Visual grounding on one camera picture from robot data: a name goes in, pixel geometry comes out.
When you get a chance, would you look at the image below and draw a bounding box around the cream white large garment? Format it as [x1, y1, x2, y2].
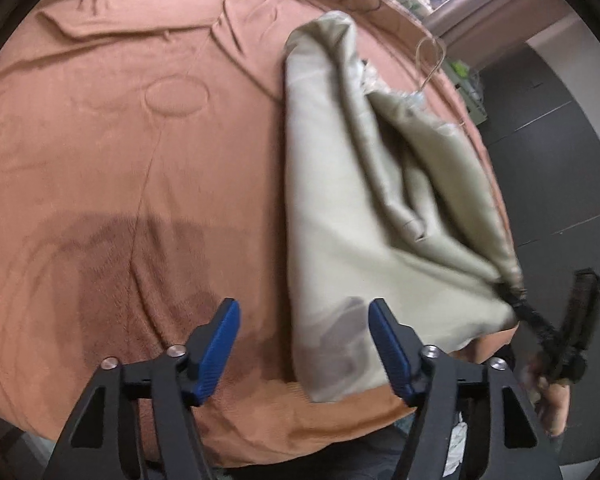
[285, 12, 522, 403]

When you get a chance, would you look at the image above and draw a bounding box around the right pink-brown curtain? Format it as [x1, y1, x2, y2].
[422, 0, 571, 70]

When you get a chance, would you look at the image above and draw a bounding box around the orange-brown bed blanket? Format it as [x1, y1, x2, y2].
[0, 0, 509, 467]

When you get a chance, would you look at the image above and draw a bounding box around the dark grey wardrobe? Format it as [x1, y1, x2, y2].
[479, 46, 600, 465]

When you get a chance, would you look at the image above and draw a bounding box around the person's right hand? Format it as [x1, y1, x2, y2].
[524, 359, 571, 438]

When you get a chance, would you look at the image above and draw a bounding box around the white bedside shelf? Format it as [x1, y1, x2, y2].
[442, 58, 488, 126]

